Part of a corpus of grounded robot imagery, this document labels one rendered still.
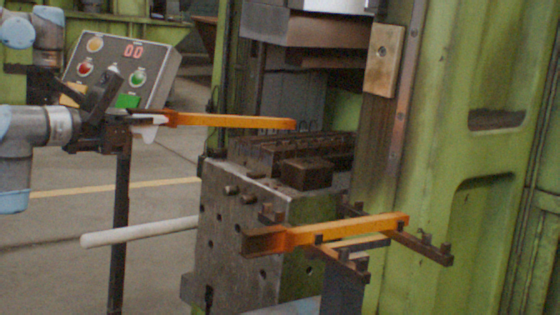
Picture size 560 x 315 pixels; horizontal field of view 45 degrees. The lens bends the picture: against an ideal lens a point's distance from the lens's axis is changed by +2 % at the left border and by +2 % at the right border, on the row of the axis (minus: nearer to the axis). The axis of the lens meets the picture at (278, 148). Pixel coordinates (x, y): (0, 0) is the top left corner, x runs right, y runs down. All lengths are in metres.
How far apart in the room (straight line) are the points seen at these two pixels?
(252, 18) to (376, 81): 0.39
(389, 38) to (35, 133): 0.84
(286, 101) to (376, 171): 0.52
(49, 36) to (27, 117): 0.63
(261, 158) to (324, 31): 0.38
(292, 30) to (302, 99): 0.47
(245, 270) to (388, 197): 0.44
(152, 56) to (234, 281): 0.74
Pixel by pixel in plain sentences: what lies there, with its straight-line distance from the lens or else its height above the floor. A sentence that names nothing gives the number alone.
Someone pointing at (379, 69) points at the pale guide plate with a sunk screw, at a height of 1.25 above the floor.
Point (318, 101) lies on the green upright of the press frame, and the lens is 2.21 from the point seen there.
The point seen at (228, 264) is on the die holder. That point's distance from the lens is 1.89.
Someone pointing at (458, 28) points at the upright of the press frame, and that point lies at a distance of 1.56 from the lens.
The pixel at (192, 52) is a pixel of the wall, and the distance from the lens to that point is 10.92.
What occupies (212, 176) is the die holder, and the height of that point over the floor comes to 0.88.
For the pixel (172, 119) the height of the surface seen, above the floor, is 1.12.
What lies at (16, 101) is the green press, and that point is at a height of 0.10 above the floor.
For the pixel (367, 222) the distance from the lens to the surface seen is 1.32.
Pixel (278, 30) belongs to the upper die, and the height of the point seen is 1.31.
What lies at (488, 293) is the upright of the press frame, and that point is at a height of 0.64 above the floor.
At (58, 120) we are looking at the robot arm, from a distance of 1.28.
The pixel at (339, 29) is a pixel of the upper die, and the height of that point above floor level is 1.32.
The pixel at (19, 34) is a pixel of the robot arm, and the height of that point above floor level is 1.23.
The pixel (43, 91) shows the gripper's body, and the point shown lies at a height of 1.07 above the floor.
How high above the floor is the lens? 1.42
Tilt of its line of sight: 14 degrees down
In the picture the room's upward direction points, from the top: 7 degrees clockwise
